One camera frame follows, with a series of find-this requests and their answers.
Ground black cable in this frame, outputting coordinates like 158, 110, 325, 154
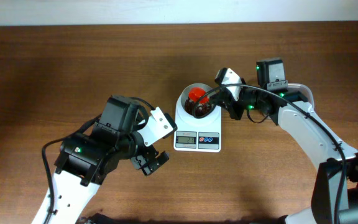
41, 114, 102, 224
191, 83, 347, 224

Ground white digital kitchen scale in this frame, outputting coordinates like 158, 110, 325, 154
173, 98, 222, 152

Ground red beans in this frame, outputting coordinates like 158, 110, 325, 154
185, 98, 212, 117

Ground left black cable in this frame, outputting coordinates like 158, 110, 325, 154
41, 114, 102, 224

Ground right black cable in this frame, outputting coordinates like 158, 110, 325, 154
191, 83, 347, 224

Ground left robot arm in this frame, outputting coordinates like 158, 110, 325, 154
33, 95, 177, 223

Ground white round bowl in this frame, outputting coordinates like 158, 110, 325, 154
180, 83, 216, 118

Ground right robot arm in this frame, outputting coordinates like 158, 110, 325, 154
209, 58, 358, 224

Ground orange measuring scoop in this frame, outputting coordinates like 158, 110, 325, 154
188, 87, 209, 104

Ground clear plastic bean container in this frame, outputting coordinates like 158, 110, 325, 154
288, 83, 314, 108

